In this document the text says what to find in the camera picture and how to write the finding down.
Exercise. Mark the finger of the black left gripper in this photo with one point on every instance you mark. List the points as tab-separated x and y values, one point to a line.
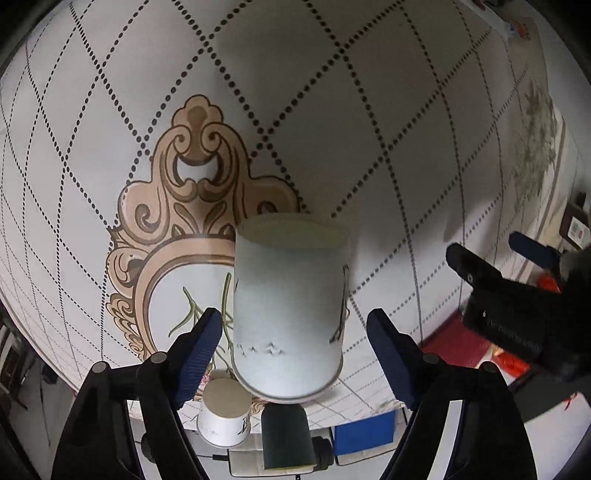
473	269

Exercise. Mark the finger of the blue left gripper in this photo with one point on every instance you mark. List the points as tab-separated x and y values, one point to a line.
545	257

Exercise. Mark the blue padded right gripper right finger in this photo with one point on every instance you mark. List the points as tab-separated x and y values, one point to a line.
491	442

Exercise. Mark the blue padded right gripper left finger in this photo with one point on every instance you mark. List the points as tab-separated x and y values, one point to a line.
97	440

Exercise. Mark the white paper cup printed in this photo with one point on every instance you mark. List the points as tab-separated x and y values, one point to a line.
289	305

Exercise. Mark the red ribbed paper cup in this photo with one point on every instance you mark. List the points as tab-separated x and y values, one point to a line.
456	344

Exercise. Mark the white paper cup lying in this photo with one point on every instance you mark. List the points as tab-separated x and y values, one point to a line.
224	417

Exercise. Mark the dark green cup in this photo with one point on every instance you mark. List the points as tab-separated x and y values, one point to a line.
287	441

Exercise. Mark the orange snack box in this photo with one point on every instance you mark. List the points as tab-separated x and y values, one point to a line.
574	227

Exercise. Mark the blue folded mat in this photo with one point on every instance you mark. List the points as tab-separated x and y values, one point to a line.
364	434

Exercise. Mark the patterned white tablecloth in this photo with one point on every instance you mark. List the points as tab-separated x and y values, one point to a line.
135	135

